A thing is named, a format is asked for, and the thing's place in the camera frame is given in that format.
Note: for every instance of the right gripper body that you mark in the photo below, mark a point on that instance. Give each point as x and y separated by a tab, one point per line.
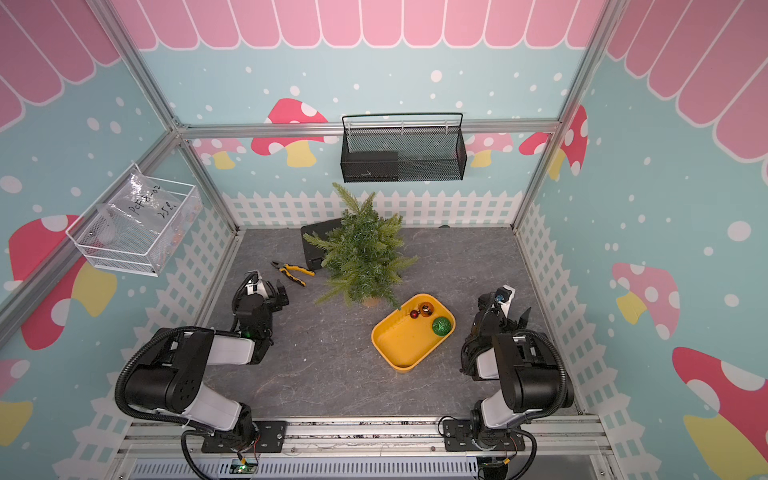
514	321

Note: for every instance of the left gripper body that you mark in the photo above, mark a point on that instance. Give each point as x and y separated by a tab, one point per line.
275	303

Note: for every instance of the green glitter ball ornament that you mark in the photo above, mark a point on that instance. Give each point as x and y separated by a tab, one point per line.
442	326

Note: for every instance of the orange shiny ball ornament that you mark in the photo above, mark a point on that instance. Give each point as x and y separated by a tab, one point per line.
426	309

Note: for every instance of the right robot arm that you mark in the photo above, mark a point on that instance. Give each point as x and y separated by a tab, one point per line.
533	381

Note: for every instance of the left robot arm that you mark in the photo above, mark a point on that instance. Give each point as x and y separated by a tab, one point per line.
164	379

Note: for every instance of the small green christmas tree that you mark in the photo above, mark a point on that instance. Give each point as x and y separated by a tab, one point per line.
363	256

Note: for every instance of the yellow black pliers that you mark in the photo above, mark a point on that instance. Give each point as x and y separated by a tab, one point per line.
290	270

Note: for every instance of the yellow plastic tray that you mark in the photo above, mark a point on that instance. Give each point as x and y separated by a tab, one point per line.
403	342

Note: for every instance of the clear plastic bag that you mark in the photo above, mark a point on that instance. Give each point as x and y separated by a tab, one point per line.
138	212

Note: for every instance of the black box in basket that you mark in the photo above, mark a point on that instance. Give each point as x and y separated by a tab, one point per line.
370	166

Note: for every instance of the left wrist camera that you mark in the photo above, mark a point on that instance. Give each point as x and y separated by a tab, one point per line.
255	285

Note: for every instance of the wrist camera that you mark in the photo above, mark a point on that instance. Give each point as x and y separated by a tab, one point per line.
255	285
503	298

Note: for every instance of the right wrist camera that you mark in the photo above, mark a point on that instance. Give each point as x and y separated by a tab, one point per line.
503	298

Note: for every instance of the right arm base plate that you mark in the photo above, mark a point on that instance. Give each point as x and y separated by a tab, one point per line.
464	435

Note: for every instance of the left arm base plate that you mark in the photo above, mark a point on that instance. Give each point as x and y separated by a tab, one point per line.
250	436

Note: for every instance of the white wire basket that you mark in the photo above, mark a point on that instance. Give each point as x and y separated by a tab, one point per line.
89	230

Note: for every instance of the black wire mesh basket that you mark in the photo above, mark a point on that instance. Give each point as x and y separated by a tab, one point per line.
430	146

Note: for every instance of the aluminium front rail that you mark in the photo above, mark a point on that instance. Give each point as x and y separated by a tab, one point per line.
379	437

